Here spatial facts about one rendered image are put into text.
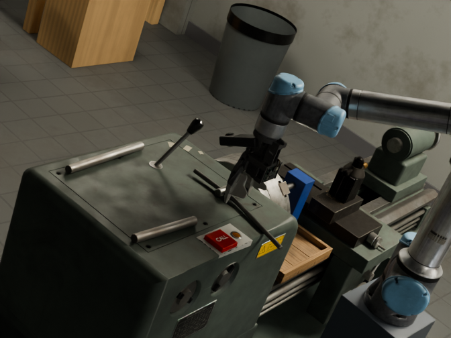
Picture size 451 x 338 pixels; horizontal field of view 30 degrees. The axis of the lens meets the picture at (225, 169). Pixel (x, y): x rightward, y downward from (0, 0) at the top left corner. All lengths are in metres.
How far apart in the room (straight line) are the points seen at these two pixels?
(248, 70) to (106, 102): 1.03
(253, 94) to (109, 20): 1.10
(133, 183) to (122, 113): 3.20
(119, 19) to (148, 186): 3.73
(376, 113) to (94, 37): 3.79
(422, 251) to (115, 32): 4.04
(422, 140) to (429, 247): 1.47
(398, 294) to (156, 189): 0.65
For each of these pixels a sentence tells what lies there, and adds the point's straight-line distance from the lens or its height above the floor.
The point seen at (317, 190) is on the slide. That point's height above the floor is 0.97.
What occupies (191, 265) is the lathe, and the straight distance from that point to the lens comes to 1.90.
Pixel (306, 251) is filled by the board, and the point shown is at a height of 0.89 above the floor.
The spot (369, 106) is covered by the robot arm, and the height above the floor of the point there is 1.62.
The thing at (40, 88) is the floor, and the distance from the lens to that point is 5.31.
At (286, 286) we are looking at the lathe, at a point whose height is 0.79.
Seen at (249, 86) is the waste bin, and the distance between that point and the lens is 5.82.
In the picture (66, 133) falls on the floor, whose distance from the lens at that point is 4.89.
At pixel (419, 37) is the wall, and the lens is 5.67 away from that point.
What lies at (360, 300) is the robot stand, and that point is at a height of 1.10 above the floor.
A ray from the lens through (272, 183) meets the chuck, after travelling 2.43.
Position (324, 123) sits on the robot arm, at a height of 1.58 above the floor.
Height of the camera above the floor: 2.32
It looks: 27 degrees down
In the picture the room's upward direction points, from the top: 21 degrees clockwise
